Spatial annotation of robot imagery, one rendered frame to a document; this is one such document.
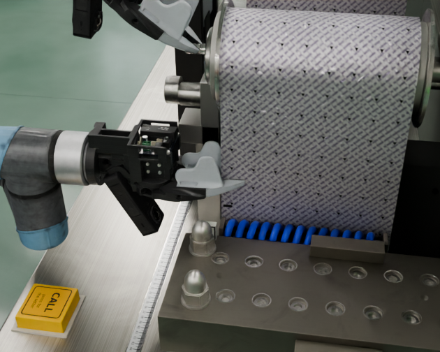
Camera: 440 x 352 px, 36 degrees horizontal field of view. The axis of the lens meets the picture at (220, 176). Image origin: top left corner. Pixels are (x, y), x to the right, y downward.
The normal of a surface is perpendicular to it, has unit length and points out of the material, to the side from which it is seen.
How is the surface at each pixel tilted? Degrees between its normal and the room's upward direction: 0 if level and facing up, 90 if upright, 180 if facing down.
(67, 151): 44
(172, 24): 90
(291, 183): 90
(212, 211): 90
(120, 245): 0
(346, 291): 0
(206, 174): 90
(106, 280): 0
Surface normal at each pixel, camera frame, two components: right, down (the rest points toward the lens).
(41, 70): -0.01, -0.82
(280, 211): -0.17, 0.56
